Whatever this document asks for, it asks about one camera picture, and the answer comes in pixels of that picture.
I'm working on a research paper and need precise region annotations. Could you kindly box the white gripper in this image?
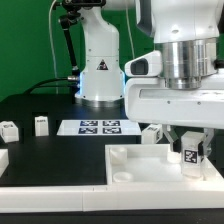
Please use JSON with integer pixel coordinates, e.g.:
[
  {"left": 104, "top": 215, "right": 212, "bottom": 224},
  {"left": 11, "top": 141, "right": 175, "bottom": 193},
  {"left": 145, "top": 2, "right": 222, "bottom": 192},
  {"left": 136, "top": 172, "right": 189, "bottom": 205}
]
[{"left": 125, "top": 77, "right": 224, "bottom": 157}]

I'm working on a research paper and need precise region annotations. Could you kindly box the black cable at base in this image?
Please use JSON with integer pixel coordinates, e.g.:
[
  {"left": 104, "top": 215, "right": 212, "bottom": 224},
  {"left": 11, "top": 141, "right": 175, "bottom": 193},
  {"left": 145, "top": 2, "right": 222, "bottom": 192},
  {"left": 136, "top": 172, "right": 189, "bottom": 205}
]
[{"left": 25, "top": 75, "right": 80, "bottom": 95}]

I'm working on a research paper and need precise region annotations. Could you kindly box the white U-shaped obstacle fence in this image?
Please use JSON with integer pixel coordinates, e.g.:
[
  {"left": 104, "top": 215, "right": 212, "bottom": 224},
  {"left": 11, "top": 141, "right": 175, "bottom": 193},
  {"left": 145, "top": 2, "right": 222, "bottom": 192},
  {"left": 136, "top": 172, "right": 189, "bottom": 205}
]
[{"left": 0, "top": 148, "right": 224, "bottom": 213}]

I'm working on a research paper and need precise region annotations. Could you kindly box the white marker sheet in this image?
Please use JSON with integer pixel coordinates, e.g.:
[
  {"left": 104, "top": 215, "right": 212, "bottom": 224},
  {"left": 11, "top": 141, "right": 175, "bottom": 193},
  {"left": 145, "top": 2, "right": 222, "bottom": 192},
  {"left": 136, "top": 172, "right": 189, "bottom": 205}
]
[{"left": 57, "top": 119, "right": 141, "bottom": 136}]

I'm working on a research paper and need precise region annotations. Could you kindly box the white cable left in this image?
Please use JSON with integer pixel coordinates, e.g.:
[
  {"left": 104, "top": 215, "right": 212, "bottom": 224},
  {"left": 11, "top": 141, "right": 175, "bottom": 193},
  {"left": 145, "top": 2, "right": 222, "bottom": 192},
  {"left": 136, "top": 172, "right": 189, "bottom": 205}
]
[{"left": 48, "top": 0, "right": 60, "bottom": 95}]

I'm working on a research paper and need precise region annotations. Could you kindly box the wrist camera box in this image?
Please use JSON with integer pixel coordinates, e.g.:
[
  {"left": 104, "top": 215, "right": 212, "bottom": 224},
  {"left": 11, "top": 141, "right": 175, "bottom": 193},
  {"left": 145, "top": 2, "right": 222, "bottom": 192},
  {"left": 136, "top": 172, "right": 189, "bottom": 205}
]
[{"left": 125, "top": 50, "right": 163, "bottom": 77}]

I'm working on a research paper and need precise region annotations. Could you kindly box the white square table top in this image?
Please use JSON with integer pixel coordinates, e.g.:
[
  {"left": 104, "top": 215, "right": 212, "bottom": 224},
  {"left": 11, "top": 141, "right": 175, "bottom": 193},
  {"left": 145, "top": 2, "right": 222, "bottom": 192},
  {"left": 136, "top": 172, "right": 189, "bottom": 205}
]
[{"left": 105, "top": 144, "right": 224, "bottom": 184}]

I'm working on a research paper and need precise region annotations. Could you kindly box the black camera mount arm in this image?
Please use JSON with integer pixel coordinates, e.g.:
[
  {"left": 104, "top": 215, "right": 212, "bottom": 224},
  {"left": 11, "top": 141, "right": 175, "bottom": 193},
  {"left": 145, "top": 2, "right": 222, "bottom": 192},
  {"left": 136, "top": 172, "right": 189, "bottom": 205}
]
[{"left": 59, "top": 0, "right": 80, "bottom": 76}]

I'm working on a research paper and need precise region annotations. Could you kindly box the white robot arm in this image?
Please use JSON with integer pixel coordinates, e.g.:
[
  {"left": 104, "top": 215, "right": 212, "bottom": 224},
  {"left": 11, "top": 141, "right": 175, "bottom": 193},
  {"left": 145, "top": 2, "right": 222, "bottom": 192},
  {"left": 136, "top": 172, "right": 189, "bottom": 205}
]
[{"left": 79, "top": 0, "right": 224, "bottom": 129}]

